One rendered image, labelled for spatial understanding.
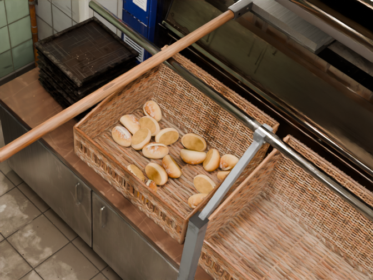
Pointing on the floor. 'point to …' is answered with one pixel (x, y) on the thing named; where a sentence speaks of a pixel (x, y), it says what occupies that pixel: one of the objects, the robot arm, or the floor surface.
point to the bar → (195, 243)
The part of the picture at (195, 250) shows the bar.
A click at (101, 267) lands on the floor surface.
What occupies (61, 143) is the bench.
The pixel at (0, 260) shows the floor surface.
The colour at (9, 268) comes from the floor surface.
